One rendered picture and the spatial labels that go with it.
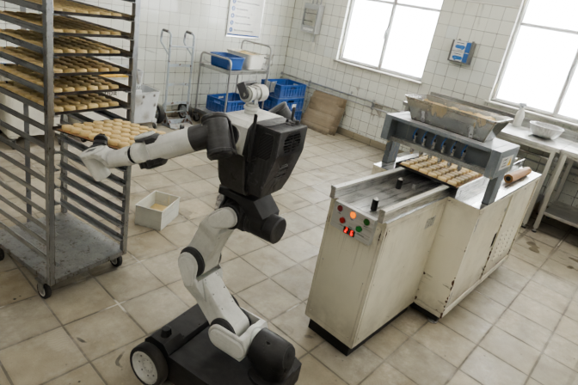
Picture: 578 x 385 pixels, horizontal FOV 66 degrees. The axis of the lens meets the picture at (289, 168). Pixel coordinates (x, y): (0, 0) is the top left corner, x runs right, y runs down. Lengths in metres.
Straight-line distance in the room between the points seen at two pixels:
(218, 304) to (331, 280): 0.65
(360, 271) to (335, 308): 0.30
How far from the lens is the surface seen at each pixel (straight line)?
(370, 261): 2.26
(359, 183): 2.40
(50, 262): 2.63
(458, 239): 2.79
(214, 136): 1.54
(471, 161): 2.75
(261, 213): 1.77
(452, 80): 6.00
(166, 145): 1.61
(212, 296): 2.12
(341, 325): 2.52
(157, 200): 3.68
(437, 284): 2.94
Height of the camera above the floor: 1.71
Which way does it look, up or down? 20 degrees down
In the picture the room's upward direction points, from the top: 11 degrees clockwise
